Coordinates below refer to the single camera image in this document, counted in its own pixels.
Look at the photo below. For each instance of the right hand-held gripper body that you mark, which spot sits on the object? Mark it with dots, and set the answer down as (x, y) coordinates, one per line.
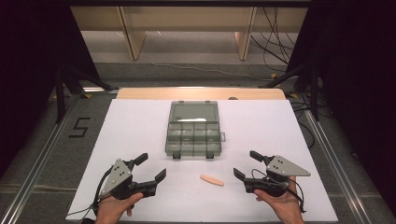
(274, 179)

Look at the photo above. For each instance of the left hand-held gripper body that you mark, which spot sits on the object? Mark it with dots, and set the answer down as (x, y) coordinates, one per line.
(120, 182)

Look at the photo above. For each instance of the peach oblong stick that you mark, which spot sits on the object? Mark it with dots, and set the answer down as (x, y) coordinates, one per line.
(211, 180)

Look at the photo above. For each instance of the clear grey plastic organizer box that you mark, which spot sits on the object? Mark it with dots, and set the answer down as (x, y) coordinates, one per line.
(193, 137)

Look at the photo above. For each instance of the person's right hand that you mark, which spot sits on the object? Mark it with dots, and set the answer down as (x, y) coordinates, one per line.
(285, 205)

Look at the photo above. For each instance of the person's left hand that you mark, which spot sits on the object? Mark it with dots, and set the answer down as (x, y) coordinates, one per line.
(113, 210)

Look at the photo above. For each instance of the white table mat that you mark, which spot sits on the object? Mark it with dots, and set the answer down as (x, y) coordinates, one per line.
(249, 130)

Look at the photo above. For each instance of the black metal stand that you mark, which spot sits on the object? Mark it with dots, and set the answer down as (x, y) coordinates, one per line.
(59, 93)
(314, 93)

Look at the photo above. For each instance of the wooden table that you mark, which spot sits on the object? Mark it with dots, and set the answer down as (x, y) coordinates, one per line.
(199, 93)

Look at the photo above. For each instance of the dark curtain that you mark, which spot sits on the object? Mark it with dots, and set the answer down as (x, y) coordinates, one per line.
(358, 77)
(28, 62)

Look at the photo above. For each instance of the light wooden shelf unit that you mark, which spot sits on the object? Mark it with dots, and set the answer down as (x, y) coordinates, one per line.
(186, 18)

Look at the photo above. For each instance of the metal floor rail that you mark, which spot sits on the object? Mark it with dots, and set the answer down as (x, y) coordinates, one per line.
(336, 168)
(37, 168)

